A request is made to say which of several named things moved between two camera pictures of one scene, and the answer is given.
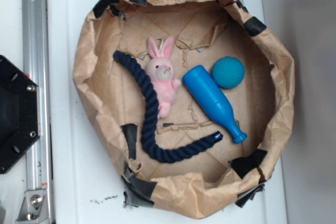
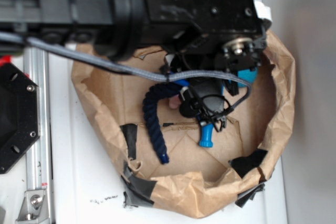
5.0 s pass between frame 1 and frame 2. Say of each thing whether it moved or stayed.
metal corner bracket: stayed
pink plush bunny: moved
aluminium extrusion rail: stayed
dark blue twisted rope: moved
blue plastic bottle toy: moved
